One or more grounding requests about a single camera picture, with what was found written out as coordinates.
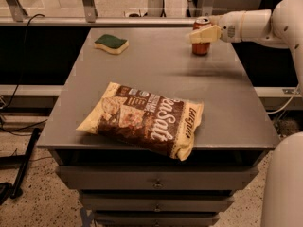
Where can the green and yellow sponge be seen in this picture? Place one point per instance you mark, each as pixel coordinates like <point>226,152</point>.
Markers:
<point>111,44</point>

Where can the red coke can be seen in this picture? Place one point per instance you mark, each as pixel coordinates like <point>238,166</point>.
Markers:
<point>201,49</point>

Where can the metal railing frame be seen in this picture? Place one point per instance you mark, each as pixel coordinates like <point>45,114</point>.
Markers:
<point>114,13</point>

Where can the middle grey drawer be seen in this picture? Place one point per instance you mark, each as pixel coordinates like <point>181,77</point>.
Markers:
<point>156,202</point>

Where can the grey drawer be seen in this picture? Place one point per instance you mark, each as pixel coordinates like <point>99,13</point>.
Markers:
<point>156,177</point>
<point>156,202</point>
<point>156,219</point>

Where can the top grey drawer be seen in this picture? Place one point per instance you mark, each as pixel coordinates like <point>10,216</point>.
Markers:
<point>156,177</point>

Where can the black stand leg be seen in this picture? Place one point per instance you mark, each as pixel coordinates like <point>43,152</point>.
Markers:
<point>13,190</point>

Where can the brown sea salt chip bag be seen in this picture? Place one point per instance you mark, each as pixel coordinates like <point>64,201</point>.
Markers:
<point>160,124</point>

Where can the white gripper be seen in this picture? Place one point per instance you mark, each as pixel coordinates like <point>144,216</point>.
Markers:
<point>229,26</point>

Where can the bottom grey drawer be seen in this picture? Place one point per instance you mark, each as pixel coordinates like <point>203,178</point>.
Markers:
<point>156,219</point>

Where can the grey drawer cabinet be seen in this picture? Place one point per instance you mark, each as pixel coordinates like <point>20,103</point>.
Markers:
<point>235,129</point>

